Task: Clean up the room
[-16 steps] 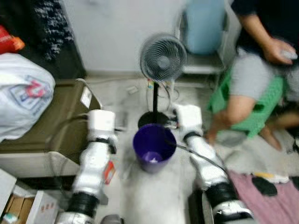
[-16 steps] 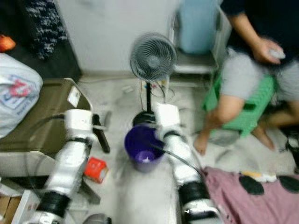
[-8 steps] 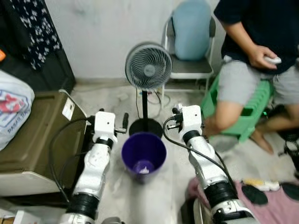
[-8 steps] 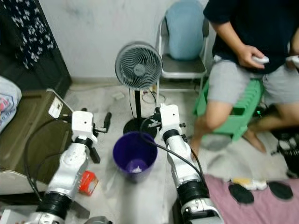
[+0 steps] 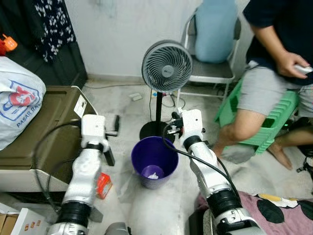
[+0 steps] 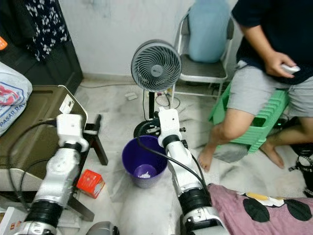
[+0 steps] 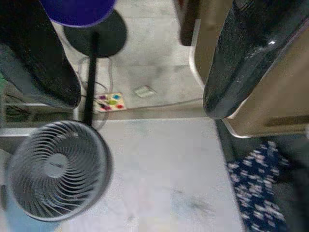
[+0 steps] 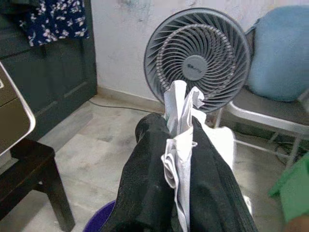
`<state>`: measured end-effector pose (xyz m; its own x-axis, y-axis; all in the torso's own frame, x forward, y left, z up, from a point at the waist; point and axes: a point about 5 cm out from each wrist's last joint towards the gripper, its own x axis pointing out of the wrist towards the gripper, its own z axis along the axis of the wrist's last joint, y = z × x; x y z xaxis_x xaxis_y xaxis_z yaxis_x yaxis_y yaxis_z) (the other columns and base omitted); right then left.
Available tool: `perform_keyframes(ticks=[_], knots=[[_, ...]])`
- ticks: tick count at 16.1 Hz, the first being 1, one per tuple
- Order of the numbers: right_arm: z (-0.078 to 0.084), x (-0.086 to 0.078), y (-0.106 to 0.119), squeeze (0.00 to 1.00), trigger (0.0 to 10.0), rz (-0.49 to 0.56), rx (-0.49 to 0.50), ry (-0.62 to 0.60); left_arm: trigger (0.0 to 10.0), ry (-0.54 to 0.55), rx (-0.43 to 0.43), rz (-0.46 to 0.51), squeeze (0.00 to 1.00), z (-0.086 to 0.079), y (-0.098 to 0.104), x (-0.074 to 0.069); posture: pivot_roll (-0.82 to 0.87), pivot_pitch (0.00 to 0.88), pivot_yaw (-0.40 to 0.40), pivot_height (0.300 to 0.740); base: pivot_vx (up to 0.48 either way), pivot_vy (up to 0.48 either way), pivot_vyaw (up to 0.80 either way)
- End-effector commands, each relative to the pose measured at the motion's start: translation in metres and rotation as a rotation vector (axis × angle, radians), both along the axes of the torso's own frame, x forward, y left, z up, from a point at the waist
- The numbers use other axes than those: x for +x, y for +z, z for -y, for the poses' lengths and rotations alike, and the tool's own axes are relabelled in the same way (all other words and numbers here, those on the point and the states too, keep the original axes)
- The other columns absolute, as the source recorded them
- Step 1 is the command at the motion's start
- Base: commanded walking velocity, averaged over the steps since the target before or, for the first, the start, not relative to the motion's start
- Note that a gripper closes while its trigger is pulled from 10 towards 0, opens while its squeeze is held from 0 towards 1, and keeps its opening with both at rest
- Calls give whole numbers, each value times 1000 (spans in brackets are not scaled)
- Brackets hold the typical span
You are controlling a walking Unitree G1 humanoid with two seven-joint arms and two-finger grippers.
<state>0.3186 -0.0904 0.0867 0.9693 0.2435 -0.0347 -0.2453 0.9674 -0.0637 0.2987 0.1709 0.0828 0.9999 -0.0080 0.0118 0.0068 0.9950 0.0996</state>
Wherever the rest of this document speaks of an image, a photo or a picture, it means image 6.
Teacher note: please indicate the white paper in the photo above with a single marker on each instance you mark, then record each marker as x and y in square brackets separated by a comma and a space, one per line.
[145, 172]

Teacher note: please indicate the person's right forearm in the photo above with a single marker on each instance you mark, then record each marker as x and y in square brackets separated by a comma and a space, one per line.
[259, 44]

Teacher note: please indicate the white paper label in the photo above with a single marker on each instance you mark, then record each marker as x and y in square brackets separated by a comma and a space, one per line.
[67, 104]

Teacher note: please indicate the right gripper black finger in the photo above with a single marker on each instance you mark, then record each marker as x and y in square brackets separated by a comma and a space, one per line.
[153, 117]

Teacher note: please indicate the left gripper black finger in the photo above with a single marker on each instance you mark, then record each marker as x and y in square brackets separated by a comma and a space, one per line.
[99, 122]

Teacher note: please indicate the grey round standing fan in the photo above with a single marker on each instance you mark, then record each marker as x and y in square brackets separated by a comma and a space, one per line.
[156, 66]

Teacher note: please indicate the purple waste bin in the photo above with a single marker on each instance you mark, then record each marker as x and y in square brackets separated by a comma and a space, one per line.
[142, 154]

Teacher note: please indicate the white power adapter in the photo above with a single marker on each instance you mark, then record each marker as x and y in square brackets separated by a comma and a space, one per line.
[131, 96]

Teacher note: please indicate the white printed plastic bag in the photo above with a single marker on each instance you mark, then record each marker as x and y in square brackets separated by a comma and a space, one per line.
[12, 98]

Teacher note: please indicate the grey left robot leg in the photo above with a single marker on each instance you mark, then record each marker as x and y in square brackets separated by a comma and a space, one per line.
[101, 228]

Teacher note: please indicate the green plastic stool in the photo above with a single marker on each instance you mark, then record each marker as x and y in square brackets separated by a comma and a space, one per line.
[261, 122]

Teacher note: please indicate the black cabinet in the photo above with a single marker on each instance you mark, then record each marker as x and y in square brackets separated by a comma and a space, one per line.
[58, 68]

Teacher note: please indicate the orange object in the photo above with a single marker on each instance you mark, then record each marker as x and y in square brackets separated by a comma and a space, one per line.
[3, 43]

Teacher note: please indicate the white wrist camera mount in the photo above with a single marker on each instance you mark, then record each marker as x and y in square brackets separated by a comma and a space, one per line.
[168, 123]
[71, 128]

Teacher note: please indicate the white handheld device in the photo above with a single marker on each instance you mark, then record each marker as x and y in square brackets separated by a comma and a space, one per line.
[292, 69]

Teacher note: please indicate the olive topped table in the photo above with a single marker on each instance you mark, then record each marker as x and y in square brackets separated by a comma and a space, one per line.
[39, 127]

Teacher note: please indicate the light blue cushion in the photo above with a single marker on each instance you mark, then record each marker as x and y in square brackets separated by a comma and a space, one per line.
[208, 29]

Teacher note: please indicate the dark floral garment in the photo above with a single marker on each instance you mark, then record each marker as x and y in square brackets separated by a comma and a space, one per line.
[46, 24]

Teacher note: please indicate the person's right hand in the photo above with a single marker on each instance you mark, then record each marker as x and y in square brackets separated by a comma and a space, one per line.
[278, 63]

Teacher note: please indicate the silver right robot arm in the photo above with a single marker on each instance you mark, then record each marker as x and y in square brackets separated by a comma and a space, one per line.
[183, 171]

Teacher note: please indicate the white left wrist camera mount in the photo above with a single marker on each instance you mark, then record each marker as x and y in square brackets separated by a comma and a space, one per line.
[71, 128]

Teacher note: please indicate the orange red small box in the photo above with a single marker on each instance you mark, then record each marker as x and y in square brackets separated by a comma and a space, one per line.
[90, 183]

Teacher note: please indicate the mauve cartoon print blanket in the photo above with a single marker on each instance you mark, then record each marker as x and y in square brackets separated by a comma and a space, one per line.
[264, 210]

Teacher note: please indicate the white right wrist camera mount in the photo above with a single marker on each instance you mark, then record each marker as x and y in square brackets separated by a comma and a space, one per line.
[168, 123]

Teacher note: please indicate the person in grey shorts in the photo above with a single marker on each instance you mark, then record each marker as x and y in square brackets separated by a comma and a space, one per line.
[249, 90]

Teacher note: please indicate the grey metal folding chair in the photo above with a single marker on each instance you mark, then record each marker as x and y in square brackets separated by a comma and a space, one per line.
[200, 73]

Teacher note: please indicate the white cardboard box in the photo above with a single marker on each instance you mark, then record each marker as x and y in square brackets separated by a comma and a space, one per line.
[12, 223]

